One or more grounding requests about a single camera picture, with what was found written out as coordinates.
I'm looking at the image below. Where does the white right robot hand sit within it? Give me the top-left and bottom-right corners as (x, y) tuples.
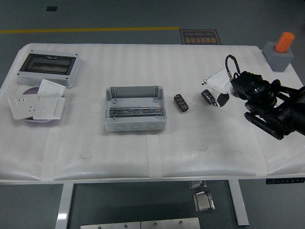
(201, 68), (235, 108)

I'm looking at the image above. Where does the black cylindrical battery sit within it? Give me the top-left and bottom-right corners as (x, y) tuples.
(173, 94), (190, 113)
(201, 89), (214, 105)

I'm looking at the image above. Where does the grey open junction box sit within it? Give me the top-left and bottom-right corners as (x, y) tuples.
(103, 85), (167, 133)

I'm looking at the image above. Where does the grey box with dark window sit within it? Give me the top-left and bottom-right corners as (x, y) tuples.
(17, 49), (82, 89)

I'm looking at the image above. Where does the grey block holder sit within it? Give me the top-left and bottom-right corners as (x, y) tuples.
(262, 41), (294, 72)

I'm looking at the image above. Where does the white foam mat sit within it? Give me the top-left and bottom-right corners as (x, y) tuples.
(0, 42), (305, 181)

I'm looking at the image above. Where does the orange cylinder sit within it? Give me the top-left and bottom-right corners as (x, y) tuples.
(274, 31), (295, 53)

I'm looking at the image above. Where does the small silver metal block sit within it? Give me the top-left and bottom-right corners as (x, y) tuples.
(188, 180), (208, 190)

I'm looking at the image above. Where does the black table control panel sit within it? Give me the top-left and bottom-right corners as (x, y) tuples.
(265, 177), (305, 185)

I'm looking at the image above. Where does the large silver metal block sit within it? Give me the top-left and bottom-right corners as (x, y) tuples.
(192, 190), (216, 213)

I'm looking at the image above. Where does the white table leg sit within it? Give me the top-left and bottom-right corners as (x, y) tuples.
(55, 183), (75, 229)
(227, 180), (250, 227)

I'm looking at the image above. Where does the grey metal plate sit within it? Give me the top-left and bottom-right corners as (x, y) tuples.
(80, 221), (141, 229)

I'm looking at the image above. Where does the white tape strip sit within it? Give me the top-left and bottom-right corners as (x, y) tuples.
(40, 130), (60, 181)

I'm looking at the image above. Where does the purple plate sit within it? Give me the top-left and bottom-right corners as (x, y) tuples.
(22, 87), (57, 124)

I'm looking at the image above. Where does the metal mounting rail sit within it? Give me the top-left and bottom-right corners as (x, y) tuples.
(109, 105), (163, 118)

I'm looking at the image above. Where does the white wall switch panel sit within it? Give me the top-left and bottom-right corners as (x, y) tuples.
(32, 96), (66, 120)
(37, 79), (67, 98)

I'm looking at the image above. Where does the white wall socket panel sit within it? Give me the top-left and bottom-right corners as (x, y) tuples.
(7, 94), (40, 120)

